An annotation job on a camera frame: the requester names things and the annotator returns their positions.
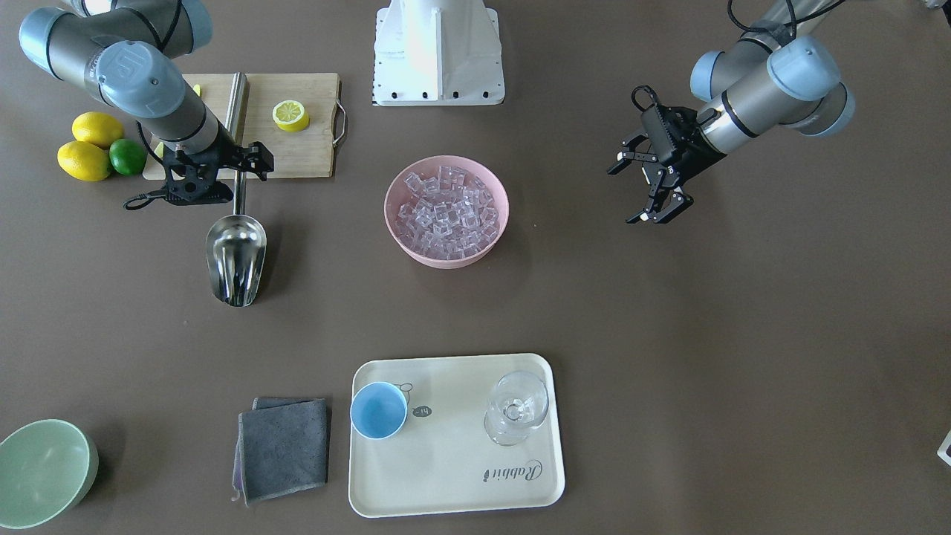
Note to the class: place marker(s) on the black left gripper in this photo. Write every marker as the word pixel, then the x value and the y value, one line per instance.
pixel 694 157

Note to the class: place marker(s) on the clear ice cubes pile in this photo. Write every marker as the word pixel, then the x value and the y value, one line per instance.
pixel 446 215

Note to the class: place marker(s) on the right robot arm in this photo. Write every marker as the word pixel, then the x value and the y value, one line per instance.
pixel 124 56

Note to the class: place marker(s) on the yellow plastic knife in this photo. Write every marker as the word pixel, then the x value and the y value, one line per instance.
pixel 159 146

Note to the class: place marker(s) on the halved lemon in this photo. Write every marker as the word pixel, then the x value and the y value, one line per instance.
pixel 290 116

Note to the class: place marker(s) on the steel muddler black tip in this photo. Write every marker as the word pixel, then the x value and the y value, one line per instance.
pixel 234 119

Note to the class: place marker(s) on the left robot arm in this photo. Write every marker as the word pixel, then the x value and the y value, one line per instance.
pixel 776 74

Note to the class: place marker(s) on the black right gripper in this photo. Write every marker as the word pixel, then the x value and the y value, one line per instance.
pixel 225 154

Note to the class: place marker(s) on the clear wine glass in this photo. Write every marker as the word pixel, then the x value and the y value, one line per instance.
pixel 518 404

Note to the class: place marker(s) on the cream serving tray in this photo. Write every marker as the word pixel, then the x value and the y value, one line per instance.
pixel 442 460

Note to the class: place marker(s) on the light blue cup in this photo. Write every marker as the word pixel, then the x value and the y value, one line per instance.
pixel 379 410

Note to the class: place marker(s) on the bamboo cutting board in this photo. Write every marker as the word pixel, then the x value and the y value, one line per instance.
pixel 306 154

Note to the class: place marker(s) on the grey folded cloth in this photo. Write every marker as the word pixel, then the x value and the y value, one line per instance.
pixel 282 448

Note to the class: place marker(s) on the upper yellow lemon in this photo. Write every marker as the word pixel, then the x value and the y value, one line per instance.
pixel 99 128

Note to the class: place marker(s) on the stainless steel ice scoop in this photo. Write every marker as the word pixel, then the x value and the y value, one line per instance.
pixel 235 250

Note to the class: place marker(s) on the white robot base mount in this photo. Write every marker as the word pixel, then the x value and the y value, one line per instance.
pixel 437 53

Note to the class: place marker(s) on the green lime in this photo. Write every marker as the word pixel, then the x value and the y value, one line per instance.
pixel 127 157

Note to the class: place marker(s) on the green bowl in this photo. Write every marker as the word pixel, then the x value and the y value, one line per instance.
pixel 47 467

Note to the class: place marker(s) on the lower yellow lemon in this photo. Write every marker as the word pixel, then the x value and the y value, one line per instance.
pixel 84 161

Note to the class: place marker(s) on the yellow lemon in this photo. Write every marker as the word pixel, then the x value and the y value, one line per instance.
pixel 84 161
pixel 99 128

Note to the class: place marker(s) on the pink bowl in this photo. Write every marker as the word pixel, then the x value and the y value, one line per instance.
pixel 430 164

